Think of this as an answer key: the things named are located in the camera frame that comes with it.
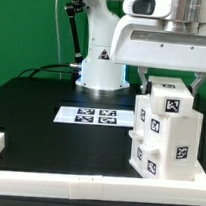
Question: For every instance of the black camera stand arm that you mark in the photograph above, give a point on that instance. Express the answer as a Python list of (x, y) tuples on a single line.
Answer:
[(72, 9)]

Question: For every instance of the white cabinet top block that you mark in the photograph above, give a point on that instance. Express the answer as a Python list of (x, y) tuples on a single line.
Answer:
[(170, 95)]

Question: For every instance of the white marker base plate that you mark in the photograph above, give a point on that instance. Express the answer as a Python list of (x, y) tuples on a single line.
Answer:
[(94, 116)]

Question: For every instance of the white cabinet box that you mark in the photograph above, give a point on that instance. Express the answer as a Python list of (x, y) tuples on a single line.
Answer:
[(179, 147)]

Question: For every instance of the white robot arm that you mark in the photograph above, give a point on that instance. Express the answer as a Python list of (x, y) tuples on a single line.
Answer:
[(98, 71)]

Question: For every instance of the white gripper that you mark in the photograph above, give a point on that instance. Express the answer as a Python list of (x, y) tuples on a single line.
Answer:
[(167, 34)]

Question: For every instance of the white U-shaped fence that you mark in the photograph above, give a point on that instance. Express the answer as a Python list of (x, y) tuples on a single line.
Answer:
[(87, 187)]

